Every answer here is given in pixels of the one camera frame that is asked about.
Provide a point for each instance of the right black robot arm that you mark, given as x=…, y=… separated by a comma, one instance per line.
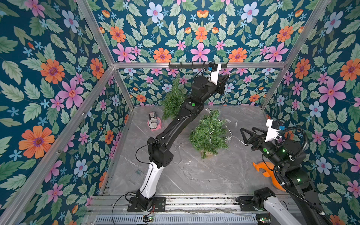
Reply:
x=287, y=158

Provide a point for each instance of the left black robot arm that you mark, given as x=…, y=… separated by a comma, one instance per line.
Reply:
x=159, y=147

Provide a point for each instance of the clear string light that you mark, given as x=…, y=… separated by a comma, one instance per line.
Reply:
x=228, y=138

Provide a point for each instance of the small green tree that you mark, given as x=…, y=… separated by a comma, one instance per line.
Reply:
x=210, y=135
x=174, y=100

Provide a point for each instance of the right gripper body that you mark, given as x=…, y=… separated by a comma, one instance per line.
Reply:
x=260, y=139

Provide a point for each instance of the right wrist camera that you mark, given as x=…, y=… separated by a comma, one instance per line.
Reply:
x=274, y=128

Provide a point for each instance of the aluminium frame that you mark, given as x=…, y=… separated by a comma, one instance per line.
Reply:
x=72, y=71

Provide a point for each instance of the white cable duct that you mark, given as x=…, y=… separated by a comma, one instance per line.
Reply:
x=178, y=219

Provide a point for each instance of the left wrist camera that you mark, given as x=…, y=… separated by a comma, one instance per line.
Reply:
x=215, y=73

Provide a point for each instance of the black hook rail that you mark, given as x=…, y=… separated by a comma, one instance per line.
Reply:
x=198, y=65

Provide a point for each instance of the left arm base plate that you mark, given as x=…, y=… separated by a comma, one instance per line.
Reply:
x=155, y=204

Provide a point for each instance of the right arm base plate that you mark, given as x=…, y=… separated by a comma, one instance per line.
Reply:
x=252, y=203

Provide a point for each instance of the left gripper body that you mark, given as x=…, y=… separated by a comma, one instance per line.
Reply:
x=222, y=81

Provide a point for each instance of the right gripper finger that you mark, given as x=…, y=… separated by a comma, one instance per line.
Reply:
x=248, y=136
x=259, y=131

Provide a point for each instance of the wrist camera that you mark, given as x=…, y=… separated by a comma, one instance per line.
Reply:
x=215, y=73
x=274, y=128

